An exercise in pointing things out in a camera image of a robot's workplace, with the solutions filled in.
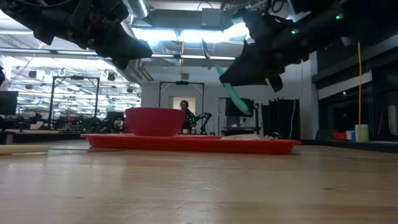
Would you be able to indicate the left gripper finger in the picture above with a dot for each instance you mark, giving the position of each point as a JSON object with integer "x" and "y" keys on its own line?
{"x": 127, "y": 49}
{"x": 122, "y": 63}

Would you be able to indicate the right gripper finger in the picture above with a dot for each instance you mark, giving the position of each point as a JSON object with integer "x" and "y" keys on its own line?
{"x": 276, "y": 83}
{"x": 252, "y": 70}

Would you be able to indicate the magenta plastic bowl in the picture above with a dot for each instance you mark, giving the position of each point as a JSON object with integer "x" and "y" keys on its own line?
{"x": 155, "y": 123}

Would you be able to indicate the red plastic tray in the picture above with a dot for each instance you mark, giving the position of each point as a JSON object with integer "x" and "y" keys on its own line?
{"x": 192, "y": 145}

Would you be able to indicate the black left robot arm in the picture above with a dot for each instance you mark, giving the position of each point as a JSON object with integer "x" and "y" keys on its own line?
{"x": 31, "y": 15}

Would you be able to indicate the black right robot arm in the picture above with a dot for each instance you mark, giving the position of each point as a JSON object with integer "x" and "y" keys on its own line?
{"x": 357, "y": 21}

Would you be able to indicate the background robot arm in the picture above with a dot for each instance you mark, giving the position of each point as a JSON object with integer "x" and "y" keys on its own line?
{"x": 205, "y": 119}

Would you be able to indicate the black curtain panels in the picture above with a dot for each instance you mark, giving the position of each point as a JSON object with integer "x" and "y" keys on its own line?
{"x": 280, "y": 118}

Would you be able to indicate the black monitor on stand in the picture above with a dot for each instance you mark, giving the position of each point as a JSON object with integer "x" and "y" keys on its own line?
{"x": 231, "y": 109}

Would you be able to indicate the long LED light bar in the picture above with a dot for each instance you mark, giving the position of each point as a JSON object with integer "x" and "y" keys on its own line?
{"x": 62, "y": 53}

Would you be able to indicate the grey ceiling box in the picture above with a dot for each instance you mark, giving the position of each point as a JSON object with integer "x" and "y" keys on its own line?
{"x": 211, "y": 17}

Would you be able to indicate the person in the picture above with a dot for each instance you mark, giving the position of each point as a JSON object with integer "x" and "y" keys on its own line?
{"x": 188, "y": 116}

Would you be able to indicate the small red box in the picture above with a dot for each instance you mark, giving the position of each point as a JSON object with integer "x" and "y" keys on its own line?
{"x": 339, "y": 136}

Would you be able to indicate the blue and white box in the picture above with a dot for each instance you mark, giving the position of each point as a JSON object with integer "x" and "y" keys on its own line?
{"x": 350, "y": 135}

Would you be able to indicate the green and white cup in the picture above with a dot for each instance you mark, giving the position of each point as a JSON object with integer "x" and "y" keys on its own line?
{"x": 363, "y": 133}

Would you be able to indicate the tall black gantry frame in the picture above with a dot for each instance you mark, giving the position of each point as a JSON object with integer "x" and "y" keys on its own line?
{"x": 97, "y": 93}

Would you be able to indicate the round silver air duct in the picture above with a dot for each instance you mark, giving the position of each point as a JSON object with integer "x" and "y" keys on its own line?
{"x": 138, "y": 7}

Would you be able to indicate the black gantry frame with camera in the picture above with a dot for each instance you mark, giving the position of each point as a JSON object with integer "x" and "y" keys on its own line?
{"x": 182, "y": 82}

